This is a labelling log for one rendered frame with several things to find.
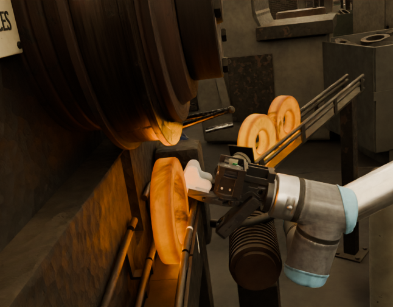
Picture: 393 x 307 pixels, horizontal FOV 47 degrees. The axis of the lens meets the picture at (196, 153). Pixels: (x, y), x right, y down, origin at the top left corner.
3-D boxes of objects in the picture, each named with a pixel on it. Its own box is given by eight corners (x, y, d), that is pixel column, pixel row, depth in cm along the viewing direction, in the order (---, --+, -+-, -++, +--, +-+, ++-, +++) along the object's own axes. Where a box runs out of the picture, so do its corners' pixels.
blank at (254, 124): (232, 125, 119) (243, 127, 117) (262, 105, 130) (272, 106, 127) (241, 178, 125) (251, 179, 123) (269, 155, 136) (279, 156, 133)
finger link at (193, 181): (170, 158, 90) (215, 167, 90) (165, 184, 92) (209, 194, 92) (168, 162, 87) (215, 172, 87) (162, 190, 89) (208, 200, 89)
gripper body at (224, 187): (217, 153, 93) (275, 164, 93) (209, 190, 96) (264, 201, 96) (216, 165, 86) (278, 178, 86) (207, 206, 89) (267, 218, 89)
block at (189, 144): (165, 250, 105) (149, 152, 97) (170, 233, 112) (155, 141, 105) (211, 247, 104) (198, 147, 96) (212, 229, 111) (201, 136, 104)
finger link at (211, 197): (190, 181, 92) (232, 189, 91) (188, 189, 92) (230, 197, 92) (187, 190, 87) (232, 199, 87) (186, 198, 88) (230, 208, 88)
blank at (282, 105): (262, 106, 130) (272, 106, 127) (288, 88, 140) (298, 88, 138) (269, 155, 136) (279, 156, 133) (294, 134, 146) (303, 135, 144)
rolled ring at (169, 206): (180, 143, 85) (163, 145, 86) (164, 180, 68) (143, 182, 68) (193, 230, 91) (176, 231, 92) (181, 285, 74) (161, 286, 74)
